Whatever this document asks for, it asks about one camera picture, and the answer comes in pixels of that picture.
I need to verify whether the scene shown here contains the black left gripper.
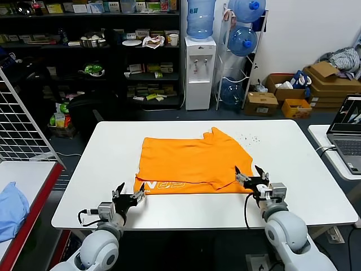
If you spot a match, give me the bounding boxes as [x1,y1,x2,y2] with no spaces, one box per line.
[112,182,147,218]

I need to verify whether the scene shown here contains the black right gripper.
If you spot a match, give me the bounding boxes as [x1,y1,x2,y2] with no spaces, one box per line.
[234,164,271,199]

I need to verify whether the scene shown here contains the orange t-shirt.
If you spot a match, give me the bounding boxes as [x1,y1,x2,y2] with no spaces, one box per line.
[133,126,254,195]

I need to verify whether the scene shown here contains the blue and white bag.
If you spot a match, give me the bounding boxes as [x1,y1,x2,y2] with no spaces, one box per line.
[290,70,312,90]

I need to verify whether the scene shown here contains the pile of striped clothes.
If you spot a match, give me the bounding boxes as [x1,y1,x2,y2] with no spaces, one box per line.
[318,46,361,81]

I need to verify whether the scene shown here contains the scattered dark crumbs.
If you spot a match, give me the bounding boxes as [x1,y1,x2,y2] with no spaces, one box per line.
[238,134,262,146]

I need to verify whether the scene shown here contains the closed brown cardboard box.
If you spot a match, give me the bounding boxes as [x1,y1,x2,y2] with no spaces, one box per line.
[244,91,279,117]

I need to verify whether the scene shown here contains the white side desk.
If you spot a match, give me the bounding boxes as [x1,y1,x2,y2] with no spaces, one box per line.
[307,124,361,181]

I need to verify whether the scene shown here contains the yellow cardboard box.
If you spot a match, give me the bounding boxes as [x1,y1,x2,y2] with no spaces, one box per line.
[281,98,313,119]

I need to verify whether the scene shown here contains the grey box with black mark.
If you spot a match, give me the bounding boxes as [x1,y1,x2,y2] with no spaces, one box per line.
[245,253,272,271]

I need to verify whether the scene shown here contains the blue water cooler bottle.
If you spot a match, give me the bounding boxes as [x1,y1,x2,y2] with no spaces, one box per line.
[219,77,245,107]
[187,0,217,43]
[227,0,267,24]
[227,25,258,57]

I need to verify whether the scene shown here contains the open brown cardboard box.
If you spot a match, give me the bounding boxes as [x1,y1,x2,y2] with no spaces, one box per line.
[265,73,307,103]

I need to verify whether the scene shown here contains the dark woven basket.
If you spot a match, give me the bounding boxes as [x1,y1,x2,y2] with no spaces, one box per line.
[47,124,77,139]

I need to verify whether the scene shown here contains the black office chair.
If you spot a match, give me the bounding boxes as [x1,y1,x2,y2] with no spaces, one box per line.
[67,92,121,139]

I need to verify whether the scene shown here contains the grey laptop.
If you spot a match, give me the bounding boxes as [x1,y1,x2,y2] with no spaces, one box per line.
[326,94,361,175]

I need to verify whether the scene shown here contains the red-edged white table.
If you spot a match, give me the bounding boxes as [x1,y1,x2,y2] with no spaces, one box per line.
[0,160,64,271]

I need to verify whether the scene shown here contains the green and orange snack bags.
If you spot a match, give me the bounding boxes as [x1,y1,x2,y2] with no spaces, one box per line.
[49,102,73,129]

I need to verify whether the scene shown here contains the white water dispenser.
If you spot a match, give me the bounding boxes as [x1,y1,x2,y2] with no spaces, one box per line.
[184,36,217,111]

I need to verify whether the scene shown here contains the black shelving unit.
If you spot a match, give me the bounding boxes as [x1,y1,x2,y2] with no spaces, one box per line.
[0,0,182,111]

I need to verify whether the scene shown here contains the light blue cloth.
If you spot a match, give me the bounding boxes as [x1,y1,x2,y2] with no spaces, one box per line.
[0,181,30,243]

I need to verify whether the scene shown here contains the stack of flat cardboard boxes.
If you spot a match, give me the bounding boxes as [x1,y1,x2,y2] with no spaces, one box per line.
[303,61,361,110]

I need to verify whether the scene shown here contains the bowl of green apples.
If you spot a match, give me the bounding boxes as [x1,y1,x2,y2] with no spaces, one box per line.
[78,63,105,77]

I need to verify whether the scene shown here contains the clear plastic bag with food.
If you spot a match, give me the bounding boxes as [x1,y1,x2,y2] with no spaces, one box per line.
[142,36,165,51]

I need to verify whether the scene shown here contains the metal bowl of white buns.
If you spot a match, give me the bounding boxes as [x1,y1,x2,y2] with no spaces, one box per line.
[80,32,107,48]

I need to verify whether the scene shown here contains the pale pink rag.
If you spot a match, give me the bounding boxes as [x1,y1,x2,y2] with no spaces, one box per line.
[222,8,237,29]

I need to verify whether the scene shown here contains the pale blue tub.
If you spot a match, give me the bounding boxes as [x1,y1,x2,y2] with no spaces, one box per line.
[120,0,136,14]

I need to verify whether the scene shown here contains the blue and white carton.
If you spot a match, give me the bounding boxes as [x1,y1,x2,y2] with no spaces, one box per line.
[86,1,104,14]

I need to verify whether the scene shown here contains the red-label cola bottle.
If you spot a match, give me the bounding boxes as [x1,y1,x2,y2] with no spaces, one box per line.
[30,0,43,16]

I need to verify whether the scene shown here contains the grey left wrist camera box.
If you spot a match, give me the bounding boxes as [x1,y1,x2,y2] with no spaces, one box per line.
[97,202,116,221]

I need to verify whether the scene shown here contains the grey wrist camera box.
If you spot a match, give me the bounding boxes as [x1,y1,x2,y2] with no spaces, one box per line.
[97,202,116,221]
[269,182,287,204]

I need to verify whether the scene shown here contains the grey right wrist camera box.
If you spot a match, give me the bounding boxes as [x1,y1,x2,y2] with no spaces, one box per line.
[269,182,287,204]

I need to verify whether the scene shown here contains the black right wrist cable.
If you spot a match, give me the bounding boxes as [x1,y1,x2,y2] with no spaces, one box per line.
[244,191,262,228]

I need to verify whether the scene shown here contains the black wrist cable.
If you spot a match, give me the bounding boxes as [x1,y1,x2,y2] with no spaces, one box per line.
[244,191,262,228]
[78,209,99,228]

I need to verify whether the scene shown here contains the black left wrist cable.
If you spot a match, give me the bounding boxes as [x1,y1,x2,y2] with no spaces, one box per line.
[78,209,99,228]

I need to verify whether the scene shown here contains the white laptop cable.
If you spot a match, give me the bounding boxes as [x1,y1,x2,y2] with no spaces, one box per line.
[315,144,337,155]

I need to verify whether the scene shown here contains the white wire bottle rack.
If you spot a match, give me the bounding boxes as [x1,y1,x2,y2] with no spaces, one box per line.
[215,2,269,111]

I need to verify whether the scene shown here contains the white wire grid panel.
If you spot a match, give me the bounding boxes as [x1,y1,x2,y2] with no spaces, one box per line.
[0,67,67,171]

